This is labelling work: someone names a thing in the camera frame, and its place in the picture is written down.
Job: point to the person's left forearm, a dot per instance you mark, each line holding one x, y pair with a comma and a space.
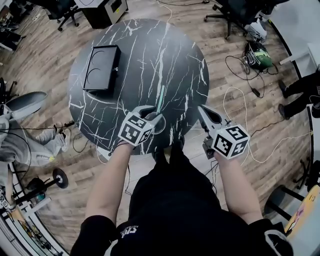
110, 180

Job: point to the black cabinet with grey panel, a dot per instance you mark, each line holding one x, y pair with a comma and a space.
102, 13

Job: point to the black office chair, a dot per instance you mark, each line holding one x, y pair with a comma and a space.
232, 12
61, 11

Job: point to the grey shell chair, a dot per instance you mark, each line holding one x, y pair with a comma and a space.
27, 102

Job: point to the black two-hole cup tray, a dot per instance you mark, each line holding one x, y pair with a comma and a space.
111, 62

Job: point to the white desk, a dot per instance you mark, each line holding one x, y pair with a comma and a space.
297, 30

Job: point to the person's black clothing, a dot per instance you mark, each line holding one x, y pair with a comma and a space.
175, 215

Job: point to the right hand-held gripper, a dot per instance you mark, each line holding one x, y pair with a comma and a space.
231, 142

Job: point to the yellow board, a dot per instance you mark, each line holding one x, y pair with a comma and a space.
306, 212

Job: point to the black stool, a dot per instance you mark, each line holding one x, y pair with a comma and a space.
276, 200

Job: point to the green straw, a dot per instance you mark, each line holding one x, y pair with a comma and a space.
160, 98

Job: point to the white device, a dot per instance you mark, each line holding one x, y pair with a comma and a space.
257, 28

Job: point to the person's right forearm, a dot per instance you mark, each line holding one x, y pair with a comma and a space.
235, 185

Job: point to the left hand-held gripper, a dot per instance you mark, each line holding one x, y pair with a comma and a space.
133, 130

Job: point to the green and black bag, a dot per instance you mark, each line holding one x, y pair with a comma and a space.
259, 57

